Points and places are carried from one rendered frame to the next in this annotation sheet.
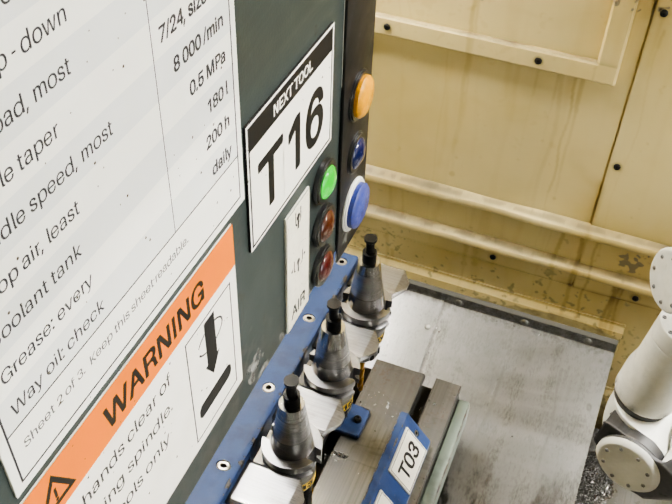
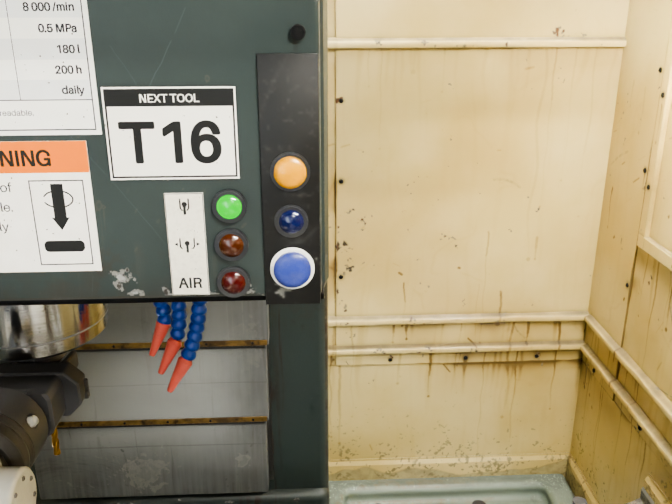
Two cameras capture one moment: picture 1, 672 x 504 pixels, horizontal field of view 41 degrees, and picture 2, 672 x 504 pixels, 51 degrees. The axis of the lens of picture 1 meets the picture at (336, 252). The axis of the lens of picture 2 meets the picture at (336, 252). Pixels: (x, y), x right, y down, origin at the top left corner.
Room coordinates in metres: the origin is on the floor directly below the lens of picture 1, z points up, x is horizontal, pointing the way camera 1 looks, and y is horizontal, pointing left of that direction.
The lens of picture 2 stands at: (0.25, -0.52, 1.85)
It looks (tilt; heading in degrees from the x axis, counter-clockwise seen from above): 20 degrees down; 67
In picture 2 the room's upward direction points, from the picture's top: straight up
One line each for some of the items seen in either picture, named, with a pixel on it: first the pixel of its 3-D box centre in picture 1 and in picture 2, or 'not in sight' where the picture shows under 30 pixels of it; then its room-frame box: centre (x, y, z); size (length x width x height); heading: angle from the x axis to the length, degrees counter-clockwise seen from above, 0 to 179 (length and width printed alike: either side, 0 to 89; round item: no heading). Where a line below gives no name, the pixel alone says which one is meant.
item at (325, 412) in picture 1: (312, 410); not in sight; (0.59, 0.02, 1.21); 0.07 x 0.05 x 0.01; 70
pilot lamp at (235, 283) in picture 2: (324, 265); (233, 282); (0.38, 0.01, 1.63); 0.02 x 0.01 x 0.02; 160
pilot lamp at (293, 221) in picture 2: (356, 152); (291, 221); (0.43, -0.01, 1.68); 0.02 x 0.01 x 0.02; 160
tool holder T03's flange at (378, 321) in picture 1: (365, 308); not in sight; (0.74, -0.04, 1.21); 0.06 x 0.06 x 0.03
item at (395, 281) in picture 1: (381, 279); not in sight; (0.79, -0.06, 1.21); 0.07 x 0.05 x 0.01; 70
